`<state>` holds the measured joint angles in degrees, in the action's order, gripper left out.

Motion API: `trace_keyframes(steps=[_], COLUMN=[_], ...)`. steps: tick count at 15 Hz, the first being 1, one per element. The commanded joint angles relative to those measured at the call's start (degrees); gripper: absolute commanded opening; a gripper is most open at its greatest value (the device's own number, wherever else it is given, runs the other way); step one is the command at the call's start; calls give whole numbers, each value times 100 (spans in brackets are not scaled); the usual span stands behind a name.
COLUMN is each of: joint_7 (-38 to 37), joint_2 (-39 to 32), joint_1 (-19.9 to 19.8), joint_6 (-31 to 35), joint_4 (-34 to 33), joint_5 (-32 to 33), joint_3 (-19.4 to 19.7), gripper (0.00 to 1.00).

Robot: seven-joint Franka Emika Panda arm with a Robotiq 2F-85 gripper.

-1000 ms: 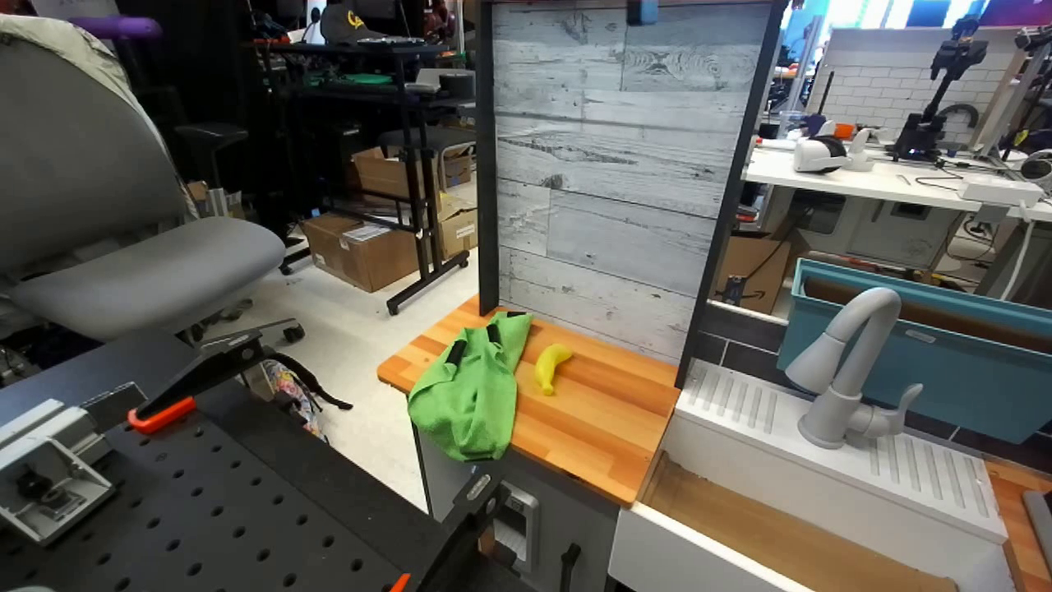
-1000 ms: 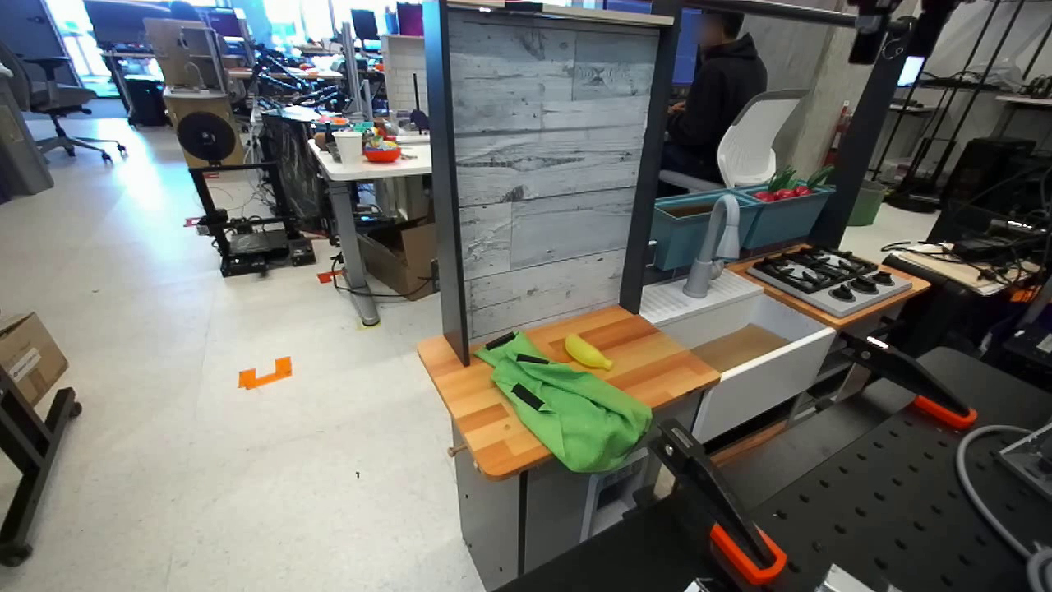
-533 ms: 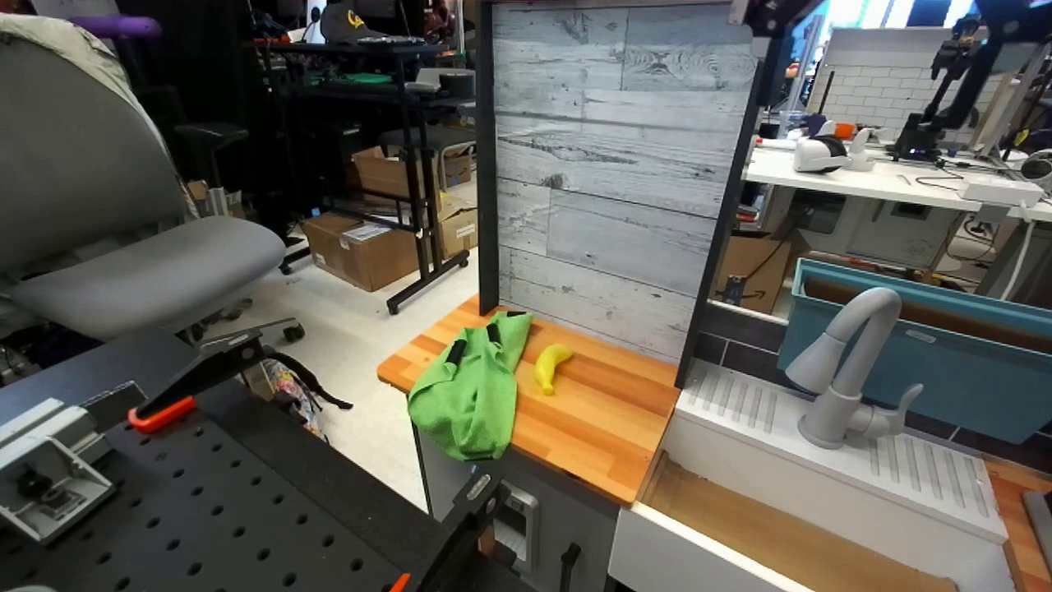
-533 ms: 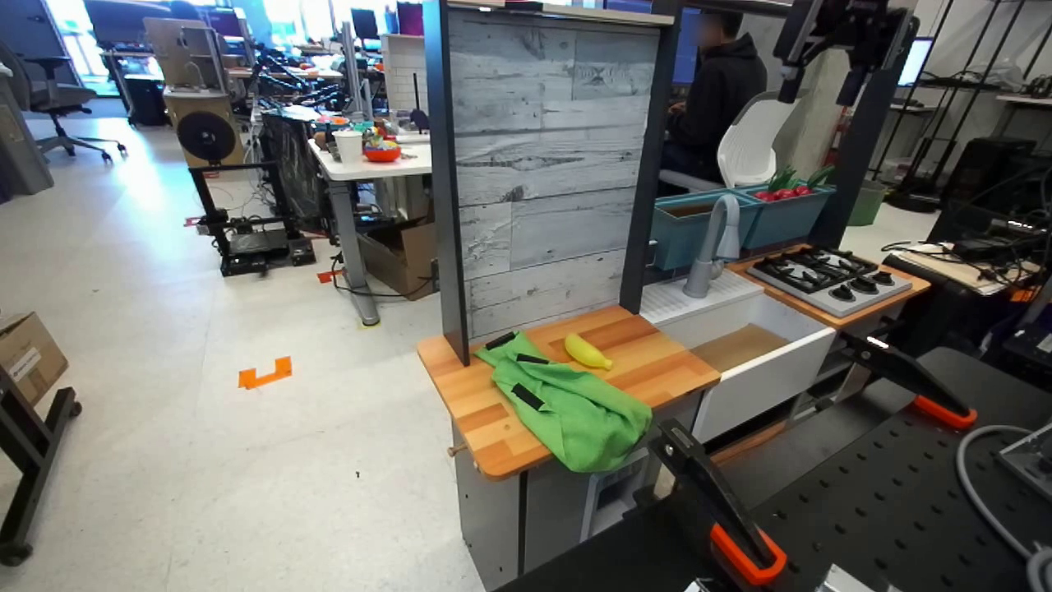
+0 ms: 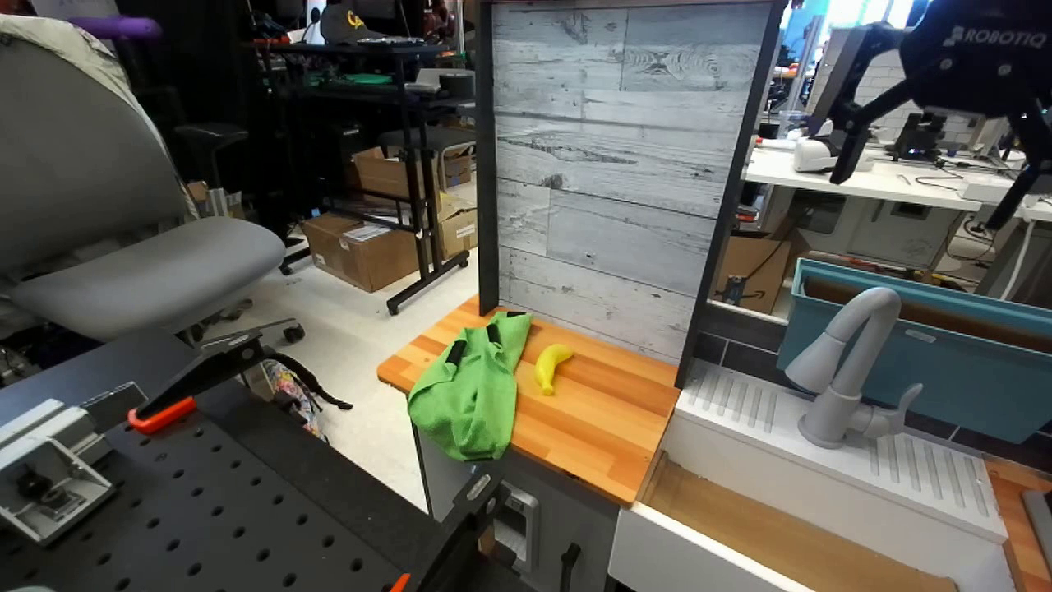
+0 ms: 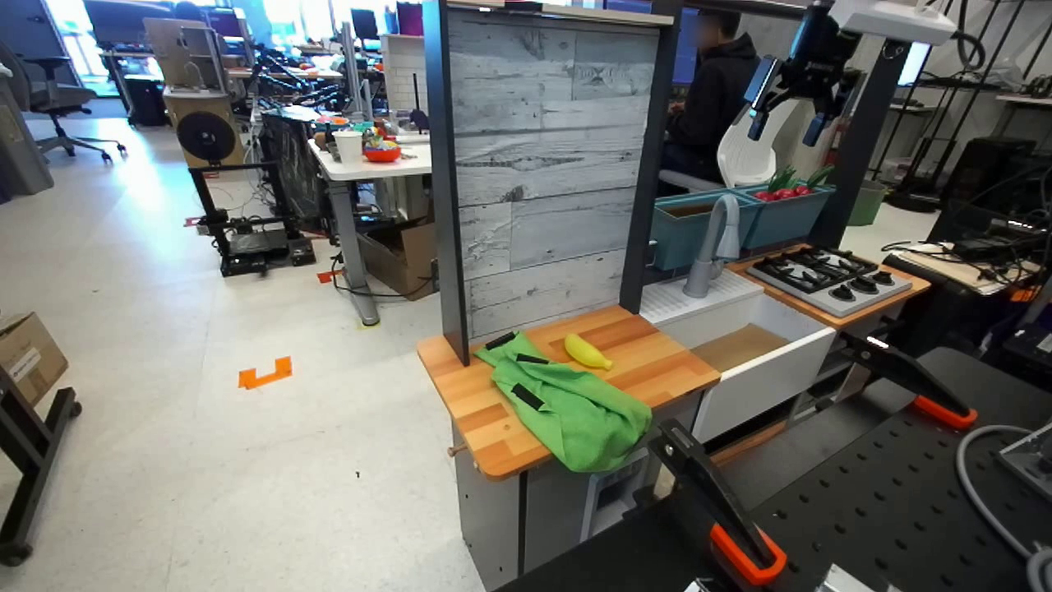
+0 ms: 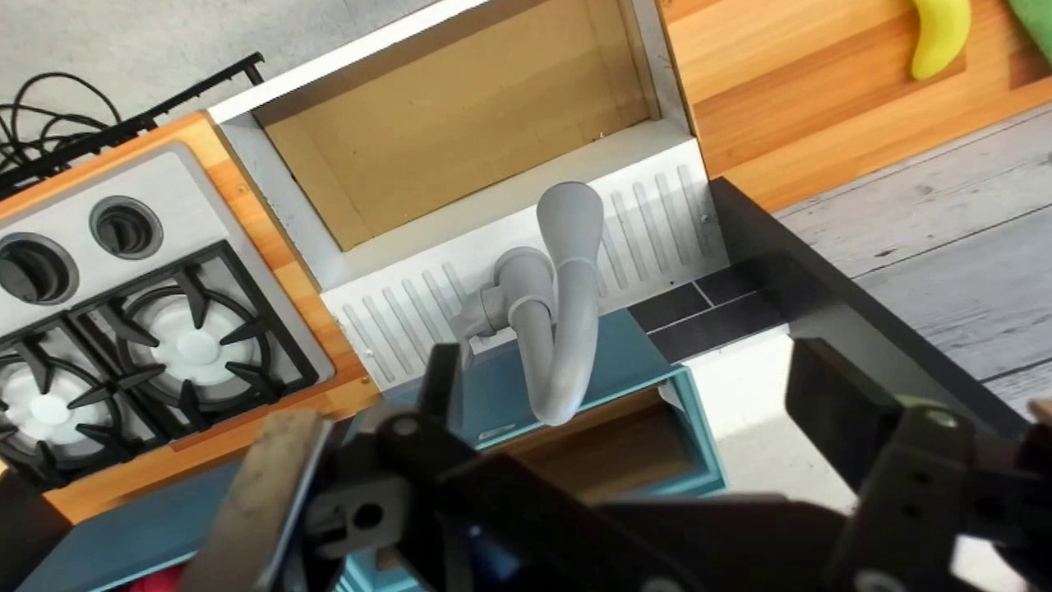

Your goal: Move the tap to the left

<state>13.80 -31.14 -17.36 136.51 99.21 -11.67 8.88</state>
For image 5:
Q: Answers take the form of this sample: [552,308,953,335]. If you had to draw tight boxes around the grey office chair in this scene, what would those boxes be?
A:
[0,11,310,355]

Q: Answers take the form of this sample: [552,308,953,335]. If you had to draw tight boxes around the toy stove top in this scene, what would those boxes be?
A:
[1019,486,1052,554]

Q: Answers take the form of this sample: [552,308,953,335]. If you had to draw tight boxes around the cardboard box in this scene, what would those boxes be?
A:
[708,229,796,319]
[295,210,425,295]
[347,145,481,264]

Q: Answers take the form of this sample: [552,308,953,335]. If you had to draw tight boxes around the black metal table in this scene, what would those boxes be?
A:
[250,37,476,319]

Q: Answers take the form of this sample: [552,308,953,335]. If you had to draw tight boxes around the small white object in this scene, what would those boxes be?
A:
[789,136,838,176]

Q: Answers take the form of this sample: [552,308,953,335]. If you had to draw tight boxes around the grey wood-look back panel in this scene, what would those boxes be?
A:
[491,0,777,366]

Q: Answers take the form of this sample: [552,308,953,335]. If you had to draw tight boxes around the metal camera mount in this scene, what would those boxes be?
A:
[0,381,121,549]

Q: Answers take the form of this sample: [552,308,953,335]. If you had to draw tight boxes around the grey toy tap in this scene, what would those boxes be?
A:
[782,283,928,454]

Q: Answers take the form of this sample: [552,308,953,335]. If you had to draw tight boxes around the purple object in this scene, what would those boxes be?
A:
[77,13,164,45]

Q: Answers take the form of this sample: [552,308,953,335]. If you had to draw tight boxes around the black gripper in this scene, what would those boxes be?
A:
[826,0,1052,235]

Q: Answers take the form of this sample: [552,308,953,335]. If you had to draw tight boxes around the yellow toy banana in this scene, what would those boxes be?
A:
[533,342,579,398]

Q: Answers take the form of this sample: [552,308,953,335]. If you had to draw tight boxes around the toy kitchen with wooden counter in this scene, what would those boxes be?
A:
[376,292,1052,592]

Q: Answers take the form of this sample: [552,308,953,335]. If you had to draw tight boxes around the white toy sink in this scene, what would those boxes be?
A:
[606,360,1016,592]

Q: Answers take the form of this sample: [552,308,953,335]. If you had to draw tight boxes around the dark cap with yellow logo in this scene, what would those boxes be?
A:
[316,0,373,45]

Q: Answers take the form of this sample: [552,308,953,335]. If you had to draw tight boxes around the grey plank back panel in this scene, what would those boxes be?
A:
[473,0,789,388]

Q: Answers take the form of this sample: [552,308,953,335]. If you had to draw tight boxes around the teal planter box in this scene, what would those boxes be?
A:
[777,256,1052,446]

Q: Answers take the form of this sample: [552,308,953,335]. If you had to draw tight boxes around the green cloth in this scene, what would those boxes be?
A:
[404,308,536,463]

